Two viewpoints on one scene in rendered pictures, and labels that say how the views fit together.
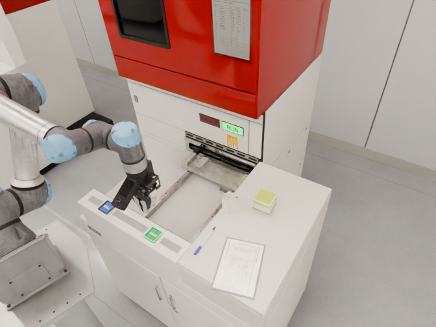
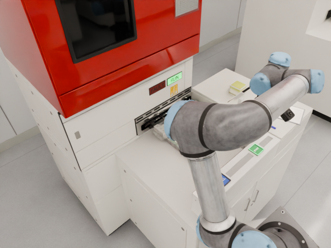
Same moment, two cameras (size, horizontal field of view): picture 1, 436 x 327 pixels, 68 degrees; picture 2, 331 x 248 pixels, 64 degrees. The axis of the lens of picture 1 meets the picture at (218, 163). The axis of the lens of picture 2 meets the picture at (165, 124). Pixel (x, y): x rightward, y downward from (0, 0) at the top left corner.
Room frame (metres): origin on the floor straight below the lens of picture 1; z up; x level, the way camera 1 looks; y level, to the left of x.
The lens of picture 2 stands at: (0.98, 1.19, 1.93)
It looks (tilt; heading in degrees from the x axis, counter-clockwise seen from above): 43 degrees down; 283
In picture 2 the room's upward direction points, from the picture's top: 2 degrees counter-clockwise
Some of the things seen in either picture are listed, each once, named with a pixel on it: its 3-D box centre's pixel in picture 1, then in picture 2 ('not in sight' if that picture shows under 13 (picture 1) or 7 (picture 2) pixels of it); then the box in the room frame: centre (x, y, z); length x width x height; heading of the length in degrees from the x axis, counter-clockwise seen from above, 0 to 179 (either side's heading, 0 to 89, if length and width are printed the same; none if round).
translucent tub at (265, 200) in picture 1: (265, 202); (237, 89); (0.84, -0.18, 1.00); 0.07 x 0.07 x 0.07; 56
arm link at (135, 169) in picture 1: (133, 161); not in sight; (0.76, 0.26, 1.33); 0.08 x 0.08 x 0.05
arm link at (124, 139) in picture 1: (127, 142); (277, 68); (0.76, 0.26, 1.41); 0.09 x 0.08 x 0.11; 60
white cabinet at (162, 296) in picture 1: (206, 262); (208, 182); (0.94, 0.10, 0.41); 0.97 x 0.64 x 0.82; 54
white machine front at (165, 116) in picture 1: (191, 124); (139, 108); (1.37, 0.12, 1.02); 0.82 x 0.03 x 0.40; 54
